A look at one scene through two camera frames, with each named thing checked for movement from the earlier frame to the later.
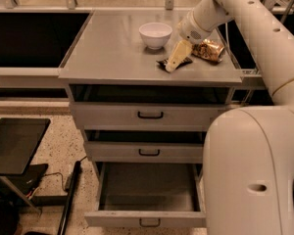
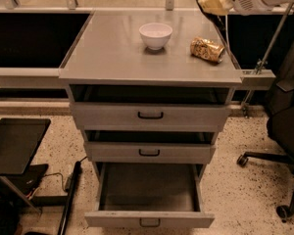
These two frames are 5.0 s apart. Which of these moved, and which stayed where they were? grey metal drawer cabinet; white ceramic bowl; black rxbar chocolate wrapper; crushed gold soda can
Moved: black rxbar chocolate wrapper
Stayed: grey metal drawer cabinet; white ceramic bowl; crushed gold soda can
